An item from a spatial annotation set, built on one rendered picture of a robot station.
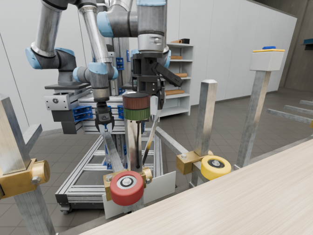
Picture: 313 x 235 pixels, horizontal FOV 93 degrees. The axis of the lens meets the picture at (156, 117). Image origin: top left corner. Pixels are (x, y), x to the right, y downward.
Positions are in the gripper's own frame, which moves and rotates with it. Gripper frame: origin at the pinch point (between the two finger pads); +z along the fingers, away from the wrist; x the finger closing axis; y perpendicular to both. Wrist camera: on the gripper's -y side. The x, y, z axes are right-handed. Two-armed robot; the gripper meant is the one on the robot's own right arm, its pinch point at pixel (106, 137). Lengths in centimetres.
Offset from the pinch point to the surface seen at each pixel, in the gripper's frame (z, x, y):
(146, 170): -4.2, -7.3, -36.4
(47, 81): -8, 62, 225
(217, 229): -7, -12, -59
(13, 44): -61, 90, 222
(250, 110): -17, -53, -35
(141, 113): -25, -4, -43
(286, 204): -7, -28, -62
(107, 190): -3.3, 4.6, -38.0
